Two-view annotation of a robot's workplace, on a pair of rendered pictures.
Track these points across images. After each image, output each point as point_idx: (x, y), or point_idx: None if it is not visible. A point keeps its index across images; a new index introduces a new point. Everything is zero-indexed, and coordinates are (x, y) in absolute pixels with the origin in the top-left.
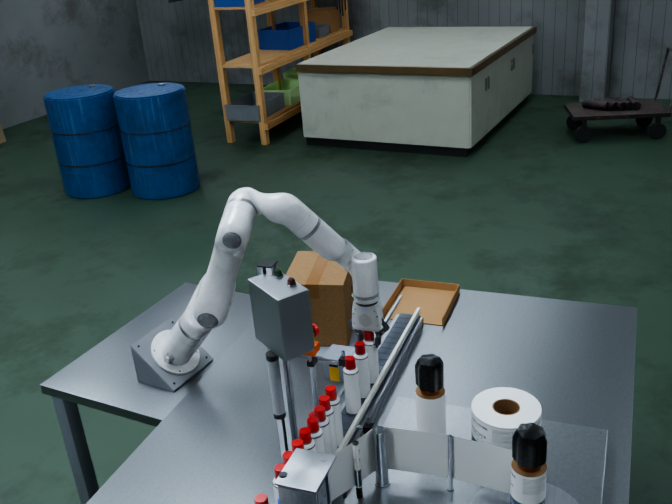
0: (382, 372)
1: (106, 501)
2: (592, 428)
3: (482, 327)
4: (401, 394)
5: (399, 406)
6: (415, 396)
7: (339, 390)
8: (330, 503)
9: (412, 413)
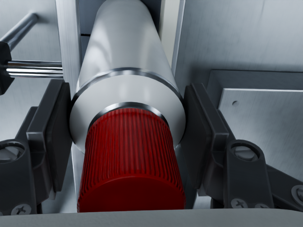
0: (170, 27)
1: None
2: None
3: None
4: (215, 0)
5: (231, 127)
6: (259, 2)
7: (8, 20)
8: None
9: (264, 143)
